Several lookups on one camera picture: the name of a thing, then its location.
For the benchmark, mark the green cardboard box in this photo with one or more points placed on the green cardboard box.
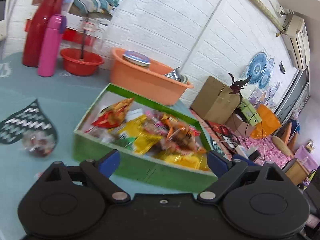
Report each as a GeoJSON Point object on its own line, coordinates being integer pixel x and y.
{"type": "Point", "coordinates": [157, 144]}

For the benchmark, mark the green small box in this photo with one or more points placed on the green small box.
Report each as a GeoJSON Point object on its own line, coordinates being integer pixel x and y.
{"type": "Point", "coordinates": [250, 112]}

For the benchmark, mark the blue paper fan decoration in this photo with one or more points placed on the blue paper fan decoration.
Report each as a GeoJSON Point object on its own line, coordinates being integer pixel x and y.
{"type": "Point", "coordinates": [257, 67]}

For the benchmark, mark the red plastic basin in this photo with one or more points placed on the red plastic basin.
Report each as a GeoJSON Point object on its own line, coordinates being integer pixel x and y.
{"type": "Point", "coordinates": [75, 65]}

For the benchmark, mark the yellow chips bag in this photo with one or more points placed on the yellow chips bag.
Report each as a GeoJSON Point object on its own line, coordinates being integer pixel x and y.
{"type": "Point", "coordinates": [143, 140]}

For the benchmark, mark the red checkered snack packet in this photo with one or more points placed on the red checkered snack packet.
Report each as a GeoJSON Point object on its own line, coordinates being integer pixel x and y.
{"type": "Point", "coordinates": [113, 115]}

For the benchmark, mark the pink cardboard box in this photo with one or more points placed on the pink cardboard box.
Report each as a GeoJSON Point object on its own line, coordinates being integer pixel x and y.
{"type": "Point", "coordinates": [238, 126]}

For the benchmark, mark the orange plastic tub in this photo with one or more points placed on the orange plastic tub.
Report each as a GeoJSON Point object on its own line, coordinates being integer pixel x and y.
{"type": "Point", "coordinates": [149, 83]}

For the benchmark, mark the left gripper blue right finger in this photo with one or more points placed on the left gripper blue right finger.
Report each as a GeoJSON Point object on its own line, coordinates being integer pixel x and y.
{"type": "Point", "coordinates": [218, 164]}

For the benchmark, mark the pink thermos bottle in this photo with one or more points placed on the pink thermos bottle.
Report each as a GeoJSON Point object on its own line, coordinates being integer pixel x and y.
{"type": "Point", "coordinates": [51, 45]}

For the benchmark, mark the dark red leafed plant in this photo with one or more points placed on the dark red leafed plant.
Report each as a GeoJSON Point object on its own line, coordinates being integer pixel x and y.
{"type": "Point", "coordinates": [236, 86]}

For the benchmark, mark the brown cardboard box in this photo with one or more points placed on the brown cardboard box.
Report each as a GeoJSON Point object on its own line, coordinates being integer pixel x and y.
{"type": "Point", "coordinates": [215, 102]}

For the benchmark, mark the orange snack packet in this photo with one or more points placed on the orange snack packet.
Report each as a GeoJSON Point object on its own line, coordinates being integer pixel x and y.
{"type": "Point", "coordinates": [177, 136]}

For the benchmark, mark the glass pitcher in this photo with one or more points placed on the glass pitcher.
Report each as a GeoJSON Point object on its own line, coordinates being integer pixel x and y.
{"type": "Point", "coordinates": [89, 34]}

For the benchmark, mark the wall air conditioner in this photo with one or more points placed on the wall air conditioner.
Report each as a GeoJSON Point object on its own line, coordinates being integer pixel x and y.
{"type": "Point", "coordinates": [295, 36]}

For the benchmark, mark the white water dispenser machine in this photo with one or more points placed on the white water dispenser machine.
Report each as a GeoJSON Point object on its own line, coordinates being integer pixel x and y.
{"type": "Point", "coordinates": [6, 8]}

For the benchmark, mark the white power strip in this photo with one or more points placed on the white power strip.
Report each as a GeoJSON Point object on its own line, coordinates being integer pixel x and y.
{"type": "Point", "coordinates": [251, 153]}

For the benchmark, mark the steel bowl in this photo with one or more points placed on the steel bowl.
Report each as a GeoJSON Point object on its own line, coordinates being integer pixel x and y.
{"type": "Point", "coordinates": [174, 74]}

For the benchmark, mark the clear dark candy packet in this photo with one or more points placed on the clear dark candy packet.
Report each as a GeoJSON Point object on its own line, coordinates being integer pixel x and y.
{"type": "Point", "coordinates": [38, 143]}

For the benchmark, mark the yellow cake snack packet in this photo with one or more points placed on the yellow cake snack packet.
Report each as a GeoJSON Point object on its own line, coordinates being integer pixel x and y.
{"type": "Point", "coordinates": [195, 160]}

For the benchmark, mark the orange gift bag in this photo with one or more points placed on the orange gift bag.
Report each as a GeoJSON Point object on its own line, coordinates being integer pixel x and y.
{"type": "Point", "coordinates": [269, 123]}

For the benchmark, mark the red thermos jug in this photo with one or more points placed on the red thermos jug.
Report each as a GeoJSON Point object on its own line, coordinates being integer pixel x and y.
{"type": "Point", "coordinates": [37, 29]}

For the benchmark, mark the lidded tin container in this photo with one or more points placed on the lidded tin container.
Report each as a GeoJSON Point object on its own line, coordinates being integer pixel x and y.
{"type": "Point", "coordinates": [137, 58]}

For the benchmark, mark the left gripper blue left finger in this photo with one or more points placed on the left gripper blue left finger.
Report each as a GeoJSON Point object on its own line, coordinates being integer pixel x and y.
{"type": "Point", "coordinates": [109, 163]}

